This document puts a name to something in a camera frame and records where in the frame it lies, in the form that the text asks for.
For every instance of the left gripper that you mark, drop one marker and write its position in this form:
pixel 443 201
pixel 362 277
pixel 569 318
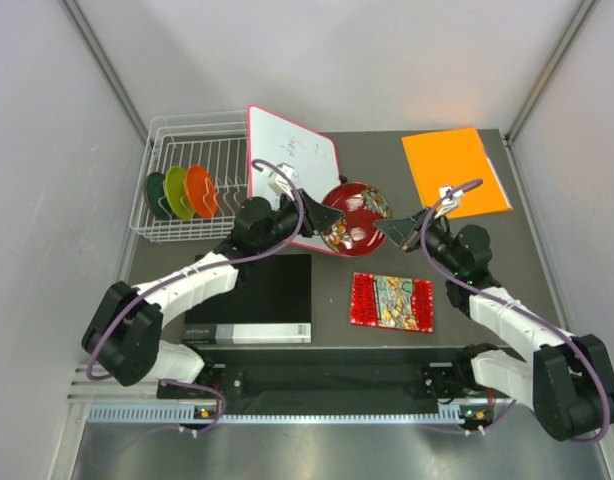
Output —
pixel 317 216

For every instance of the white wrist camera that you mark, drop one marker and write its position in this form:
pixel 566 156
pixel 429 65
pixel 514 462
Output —
pixel 278 178
pixel 450 199

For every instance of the lime green plate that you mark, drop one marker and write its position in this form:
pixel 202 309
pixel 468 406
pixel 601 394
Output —
pixel 175 192

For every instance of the grey slotted cable duct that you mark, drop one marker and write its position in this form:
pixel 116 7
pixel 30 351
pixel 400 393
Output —
pixel 119 413

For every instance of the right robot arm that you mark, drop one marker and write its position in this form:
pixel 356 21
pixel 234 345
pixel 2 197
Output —
pixel 567 381

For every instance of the pink framed whiteboard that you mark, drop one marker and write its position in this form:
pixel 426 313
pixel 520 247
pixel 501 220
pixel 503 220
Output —
pixel 278 140

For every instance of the orange paper folder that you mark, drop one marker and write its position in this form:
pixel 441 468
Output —
pixel 451 158

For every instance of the dark teal plate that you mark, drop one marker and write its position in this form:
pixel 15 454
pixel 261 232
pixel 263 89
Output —
pixel 155 197

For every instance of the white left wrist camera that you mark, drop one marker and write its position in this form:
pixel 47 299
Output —
pixel 278 178

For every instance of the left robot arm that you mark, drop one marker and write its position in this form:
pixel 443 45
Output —
pixel 124 335

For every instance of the black flat box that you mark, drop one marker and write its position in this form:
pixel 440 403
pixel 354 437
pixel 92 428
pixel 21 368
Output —
pixel 271 306

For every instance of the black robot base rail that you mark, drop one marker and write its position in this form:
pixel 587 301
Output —
pixel 310 380

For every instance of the white wire dish rack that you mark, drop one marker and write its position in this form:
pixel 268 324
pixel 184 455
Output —
pixel 215 141

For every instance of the red floral plate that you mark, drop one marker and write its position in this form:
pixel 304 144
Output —
pixel 355 233

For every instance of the orange plate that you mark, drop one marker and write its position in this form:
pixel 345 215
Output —
pixel 201 192

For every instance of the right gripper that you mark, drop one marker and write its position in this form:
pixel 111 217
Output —
pixel 405 232

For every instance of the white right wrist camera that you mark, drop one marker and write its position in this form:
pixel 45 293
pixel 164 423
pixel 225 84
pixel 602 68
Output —
pixel 450 199

